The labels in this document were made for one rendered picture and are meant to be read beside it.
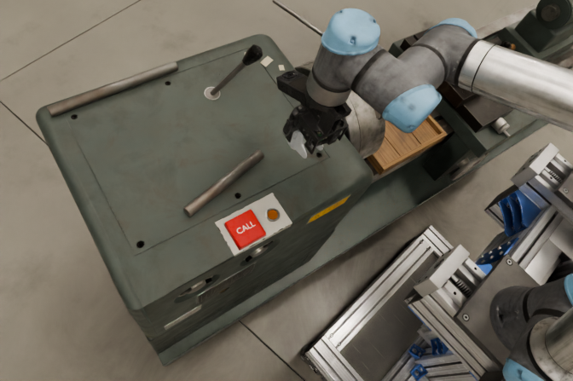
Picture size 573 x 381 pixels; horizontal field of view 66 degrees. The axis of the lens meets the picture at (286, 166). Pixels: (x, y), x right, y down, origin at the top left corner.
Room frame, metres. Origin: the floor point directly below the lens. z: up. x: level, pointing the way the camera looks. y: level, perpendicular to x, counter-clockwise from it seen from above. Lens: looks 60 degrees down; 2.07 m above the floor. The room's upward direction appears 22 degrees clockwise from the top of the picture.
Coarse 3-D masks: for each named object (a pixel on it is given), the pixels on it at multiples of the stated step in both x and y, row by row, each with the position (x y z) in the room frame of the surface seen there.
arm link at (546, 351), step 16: (544, 320) 0.30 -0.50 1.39; (560, 320) 0.28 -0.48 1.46; (528, 336) 0.27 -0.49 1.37; (544, 336) 0.27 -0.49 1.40; (560, 336) 0.26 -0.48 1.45; (512, 352) 0.26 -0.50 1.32; (528, 352) 0.25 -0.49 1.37; (544, 352) 0.25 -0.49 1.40; (560, 352) 0.24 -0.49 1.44; (512, 368) 0.22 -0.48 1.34; (528, 368) 0.22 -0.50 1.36; (544, 368) 0.22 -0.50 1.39; (560, 368) 0.23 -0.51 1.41
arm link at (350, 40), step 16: (336, 16) 0.50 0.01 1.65; (352, 16) 0.51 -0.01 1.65; (368, 16) 0.52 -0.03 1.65; (336, 32) 0.47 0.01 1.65; (352, 32) 0.48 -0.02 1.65; (368, 32) 0.49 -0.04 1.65; (320, 48) 0.49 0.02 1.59; (336, 48) 0.46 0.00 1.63; (352, 48) 0.46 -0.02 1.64; (368, 48) 0.47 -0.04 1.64; (320, 64) 0.47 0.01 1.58; (336, 64) 0.46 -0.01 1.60; (352, 64) 0.46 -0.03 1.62; (320, 80) 0.47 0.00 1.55; (336, 80) 0.46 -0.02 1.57; (352, 80) 0.45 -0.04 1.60
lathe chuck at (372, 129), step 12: (360, 108) 0.73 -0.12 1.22; (372, 108) 0.75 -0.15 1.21; (360, 120) 0.71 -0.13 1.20; (372, 120) 0.73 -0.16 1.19; (384, 120) 0.76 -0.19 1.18; (360, 132) 0.69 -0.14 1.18; (372, 132) 0.72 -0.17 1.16; (384, 132) 0.74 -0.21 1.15; (360, 144) 0.68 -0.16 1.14; (372, 144) 0.71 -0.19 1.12
